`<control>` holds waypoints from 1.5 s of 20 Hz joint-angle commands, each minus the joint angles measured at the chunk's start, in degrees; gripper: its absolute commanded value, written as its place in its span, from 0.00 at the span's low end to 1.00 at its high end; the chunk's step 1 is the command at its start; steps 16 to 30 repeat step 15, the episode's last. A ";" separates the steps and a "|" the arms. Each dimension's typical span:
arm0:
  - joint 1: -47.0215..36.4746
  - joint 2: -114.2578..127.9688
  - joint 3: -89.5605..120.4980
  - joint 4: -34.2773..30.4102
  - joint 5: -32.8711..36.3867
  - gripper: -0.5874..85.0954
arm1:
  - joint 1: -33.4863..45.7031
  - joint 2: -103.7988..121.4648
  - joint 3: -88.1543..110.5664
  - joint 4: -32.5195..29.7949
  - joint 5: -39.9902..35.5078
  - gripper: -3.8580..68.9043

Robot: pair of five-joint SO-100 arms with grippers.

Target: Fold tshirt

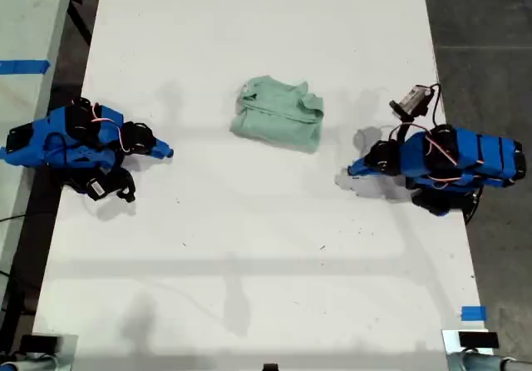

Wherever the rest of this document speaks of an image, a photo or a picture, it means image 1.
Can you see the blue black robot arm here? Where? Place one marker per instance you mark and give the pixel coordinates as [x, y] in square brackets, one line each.
[50, 146]
[478, 154]

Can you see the black metal bar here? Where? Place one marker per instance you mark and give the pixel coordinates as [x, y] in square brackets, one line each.
[79, 13]

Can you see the metal mounting plate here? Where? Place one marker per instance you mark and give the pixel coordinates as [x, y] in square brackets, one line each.
[449, 346]
[68, 354]

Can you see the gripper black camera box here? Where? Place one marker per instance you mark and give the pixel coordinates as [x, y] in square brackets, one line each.
[99, 189]
[415, 98]

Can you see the grey metal tube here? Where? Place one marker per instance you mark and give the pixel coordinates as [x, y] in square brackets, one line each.
[478, 362]
[25, 364]

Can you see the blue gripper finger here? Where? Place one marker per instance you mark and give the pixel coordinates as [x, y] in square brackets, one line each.
[359, 168]
[163, 149]

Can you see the long blue tape strip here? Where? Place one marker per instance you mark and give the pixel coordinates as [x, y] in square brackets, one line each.
[25, 66]

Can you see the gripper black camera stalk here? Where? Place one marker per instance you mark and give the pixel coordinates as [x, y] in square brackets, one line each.
[402, 126]

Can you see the pale green T-shirt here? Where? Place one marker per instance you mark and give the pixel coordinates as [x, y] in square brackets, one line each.
[274, 125]

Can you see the blue tape patch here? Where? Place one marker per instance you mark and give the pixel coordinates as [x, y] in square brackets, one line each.
[474, 313]

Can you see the pale side table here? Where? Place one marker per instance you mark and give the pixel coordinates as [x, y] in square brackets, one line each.
[25, 13]

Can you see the small black box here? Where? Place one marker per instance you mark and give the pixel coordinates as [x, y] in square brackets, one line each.
[478, 339]
[39, 343]

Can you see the small black clamp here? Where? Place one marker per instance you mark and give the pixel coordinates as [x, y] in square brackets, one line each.
[270, 367]

